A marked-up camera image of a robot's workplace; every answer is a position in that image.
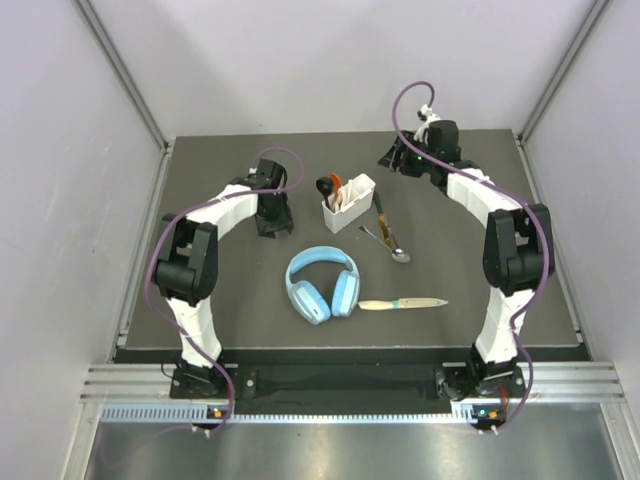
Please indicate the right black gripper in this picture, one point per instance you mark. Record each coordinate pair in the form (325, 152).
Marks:
(391, 158)

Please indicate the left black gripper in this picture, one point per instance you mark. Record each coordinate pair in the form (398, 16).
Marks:
(283, 220)

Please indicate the black ladle spoon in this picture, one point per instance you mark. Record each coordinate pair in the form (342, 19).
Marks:
(325, 187)

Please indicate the white compartment utensil container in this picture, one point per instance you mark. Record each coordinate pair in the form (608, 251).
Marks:
(337, 221)

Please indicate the orange plastic spoon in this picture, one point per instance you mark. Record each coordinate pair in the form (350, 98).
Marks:
(337, 186)

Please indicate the white spoon vertical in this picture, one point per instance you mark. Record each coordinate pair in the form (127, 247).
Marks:
(346, 193)

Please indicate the white spoon horizontal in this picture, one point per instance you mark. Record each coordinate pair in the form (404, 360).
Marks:
(354, 192)

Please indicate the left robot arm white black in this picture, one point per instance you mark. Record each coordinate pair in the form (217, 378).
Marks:
(186, 270)

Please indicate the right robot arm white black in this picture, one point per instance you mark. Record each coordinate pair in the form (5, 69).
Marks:
(517, 252)

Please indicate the blue over-ear headphones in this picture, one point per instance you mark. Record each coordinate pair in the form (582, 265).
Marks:
(323, 282)

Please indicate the small silver spoon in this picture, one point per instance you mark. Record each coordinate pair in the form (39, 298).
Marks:
(397, 253)

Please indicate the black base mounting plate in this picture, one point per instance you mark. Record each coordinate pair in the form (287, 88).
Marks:
(317, 381)

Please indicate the knife with beige handle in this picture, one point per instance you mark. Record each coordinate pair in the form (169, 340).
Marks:
(401, 303)

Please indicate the aluminium frame rail front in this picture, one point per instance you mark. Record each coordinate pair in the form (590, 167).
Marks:
(348, 394)

